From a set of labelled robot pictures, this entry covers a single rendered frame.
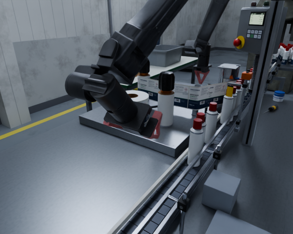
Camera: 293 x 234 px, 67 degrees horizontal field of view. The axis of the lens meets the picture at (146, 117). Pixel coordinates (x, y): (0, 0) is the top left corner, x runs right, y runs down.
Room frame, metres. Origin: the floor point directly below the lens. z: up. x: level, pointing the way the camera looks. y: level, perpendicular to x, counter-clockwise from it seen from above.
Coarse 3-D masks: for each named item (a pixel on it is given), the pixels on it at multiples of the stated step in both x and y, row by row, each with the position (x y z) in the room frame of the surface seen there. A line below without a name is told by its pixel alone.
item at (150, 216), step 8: (232, 112) 1.11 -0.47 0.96; (216, 136) 0.86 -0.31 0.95; (208, 144) 0.78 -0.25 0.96; (200, 152) 0.73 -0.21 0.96; (184, 176) 0.59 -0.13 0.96; (176, 184) 0.55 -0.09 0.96; (168, 192) 0.51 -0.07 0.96; (160, 200) 0.48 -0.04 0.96; (152, 216) 0.43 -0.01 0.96; (144, 224) 0.40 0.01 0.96; (136, 232) 0.38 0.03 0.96
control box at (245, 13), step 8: (248, 8) 1.11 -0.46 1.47; (256, 8) 1.07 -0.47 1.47; (264, 8) 1.02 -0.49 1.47; (240, 16) 1.14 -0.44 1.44; (248, 16) 1.09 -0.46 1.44; (240, 24) 1.13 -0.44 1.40; (264, 24) 1.00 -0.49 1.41; (280, 24) 1.02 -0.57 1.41; (240, 32) 1.12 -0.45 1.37; (280, 32) 1.02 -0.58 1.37; (248, 40) 1.07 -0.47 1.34; (256, 40) 1.03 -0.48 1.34; (240, 48) 1.11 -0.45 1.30; (248, 48) 1.06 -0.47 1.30; (256, 48) 1.02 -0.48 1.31
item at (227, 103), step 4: (224, 96) 1.15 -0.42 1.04; (232, 96) 1.13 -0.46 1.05; (224, 100) 1.13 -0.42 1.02; (228, 100) 1.12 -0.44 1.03; (232, 100) 1.12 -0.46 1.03; (224, 104) 1.13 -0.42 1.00; (228, 104) 1.12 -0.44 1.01; (232, 104) 1.13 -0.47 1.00; (224, 108) 1.13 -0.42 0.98; (228, 108) 1.12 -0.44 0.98; (224, 112) 1.12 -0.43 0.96; (228, 112) 1.12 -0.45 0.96; (224, 116) 1.12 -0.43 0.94; (228, 116) 1.12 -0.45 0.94; (220, 120) 1.14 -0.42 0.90; (224, 120) 1.12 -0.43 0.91; (228, 124) 1.12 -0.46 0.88
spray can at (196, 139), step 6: (198, 120) 0.76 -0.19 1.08; (198, 126) 0.75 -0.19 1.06; (192, 132) 0.75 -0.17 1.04; (198, 132) 0.74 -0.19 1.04; (192, 138) 0.74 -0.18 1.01; (198, 138) 0.74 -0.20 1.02; (192, 144) 0.74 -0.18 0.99; (198, 144) 0.74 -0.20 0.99; (192, 150) 0.74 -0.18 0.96; (198, 150) 0.74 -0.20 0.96; (192, 156) 0.74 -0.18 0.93; (198, 162) 0.74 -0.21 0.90
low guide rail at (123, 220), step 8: (184, 152) 0.80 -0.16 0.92; (176, 160) 0.74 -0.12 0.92; (168, 168) 0.69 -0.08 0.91; (160, 176) 0.64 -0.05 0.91; (152, 192) 0.58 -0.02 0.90; (144, 200) 0.54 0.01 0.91; (136, 208) 0.50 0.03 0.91; (128, 216) 0.47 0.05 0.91; (120, 224) 0.44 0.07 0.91; (112, 232) 0.42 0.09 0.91
